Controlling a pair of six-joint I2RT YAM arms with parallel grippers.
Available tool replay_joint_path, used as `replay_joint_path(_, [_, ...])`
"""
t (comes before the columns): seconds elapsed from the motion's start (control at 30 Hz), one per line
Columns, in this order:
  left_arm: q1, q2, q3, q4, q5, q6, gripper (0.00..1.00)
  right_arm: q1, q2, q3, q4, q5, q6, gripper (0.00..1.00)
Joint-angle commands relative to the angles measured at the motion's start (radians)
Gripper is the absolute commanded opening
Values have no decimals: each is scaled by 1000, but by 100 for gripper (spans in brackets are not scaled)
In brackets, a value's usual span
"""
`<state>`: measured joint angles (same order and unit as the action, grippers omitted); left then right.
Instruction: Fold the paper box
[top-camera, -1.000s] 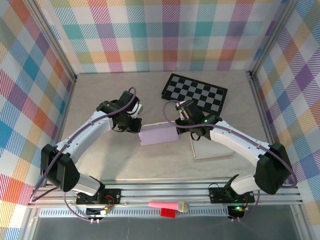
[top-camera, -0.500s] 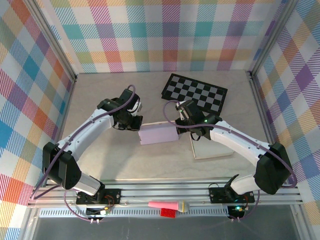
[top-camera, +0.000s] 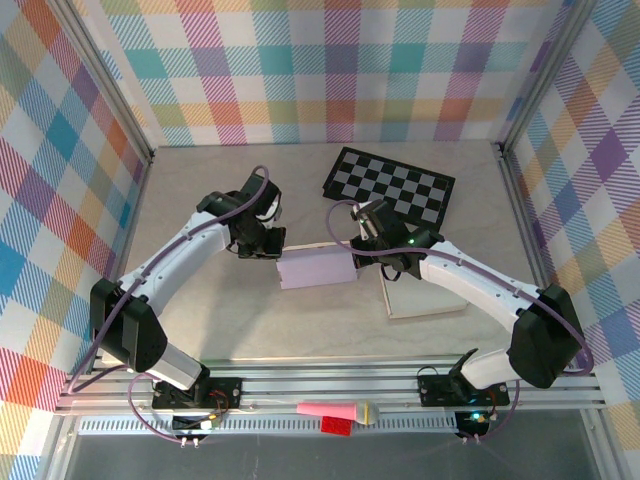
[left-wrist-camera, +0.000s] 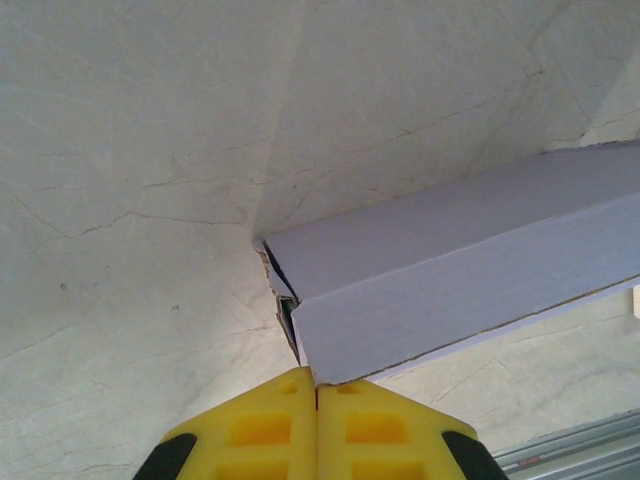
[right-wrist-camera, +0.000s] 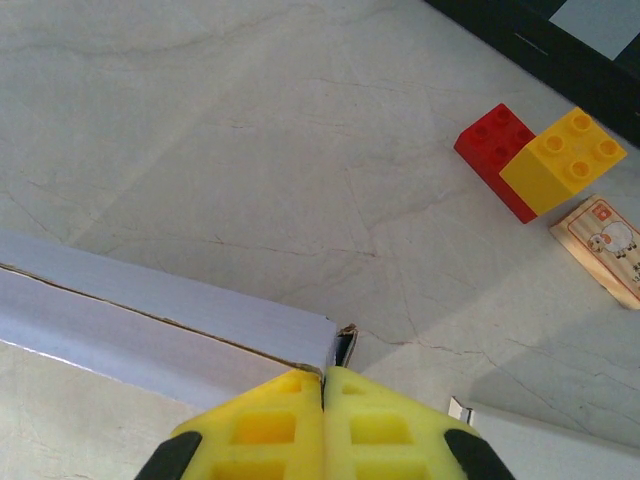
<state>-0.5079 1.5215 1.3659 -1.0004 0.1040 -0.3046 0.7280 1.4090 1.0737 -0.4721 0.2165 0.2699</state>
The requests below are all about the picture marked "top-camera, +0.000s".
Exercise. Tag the aluminium frame post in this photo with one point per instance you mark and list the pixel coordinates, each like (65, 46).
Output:
(542, 75)
(106, 75)

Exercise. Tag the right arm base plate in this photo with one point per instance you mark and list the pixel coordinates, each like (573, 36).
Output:
(435, 392)

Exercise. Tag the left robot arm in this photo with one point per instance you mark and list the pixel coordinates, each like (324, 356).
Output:
(190, 245)

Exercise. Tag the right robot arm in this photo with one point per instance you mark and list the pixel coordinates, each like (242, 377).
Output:
(465, 275)

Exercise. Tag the left aluminium frame post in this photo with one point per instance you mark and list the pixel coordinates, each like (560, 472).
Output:
(106, 75)

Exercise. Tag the flat red building plate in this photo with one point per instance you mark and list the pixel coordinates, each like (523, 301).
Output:
(336, 426)

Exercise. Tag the black folding chessboard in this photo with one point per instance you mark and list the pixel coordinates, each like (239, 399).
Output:
(400, 177)

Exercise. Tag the left controller board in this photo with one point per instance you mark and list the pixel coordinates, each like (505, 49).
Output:
(192, 424)

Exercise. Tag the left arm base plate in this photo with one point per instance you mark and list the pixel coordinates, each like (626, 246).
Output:
(225, 392)

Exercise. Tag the white paper box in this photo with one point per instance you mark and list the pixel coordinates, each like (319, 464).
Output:
(425, 300)

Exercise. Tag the right controller board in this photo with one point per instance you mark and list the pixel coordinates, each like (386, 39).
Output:
(472, 424)

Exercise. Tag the controller board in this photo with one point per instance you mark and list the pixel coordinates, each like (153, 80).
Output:
(472, 424)
(192, 424)

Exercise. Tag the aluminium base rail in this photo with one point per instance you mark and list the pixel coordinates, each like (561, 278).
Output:
(325, 385)

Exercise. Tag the right aluminium frame post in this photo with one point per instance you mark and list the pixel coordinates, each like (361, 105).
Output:
(542, 75)

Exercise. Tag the purple paper box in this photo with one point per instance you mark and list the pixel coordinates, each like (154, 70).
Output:
(315, 270)

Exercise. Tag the pink toy microphone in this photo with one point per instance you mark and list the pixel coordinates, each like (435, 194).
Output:
(325, 410)

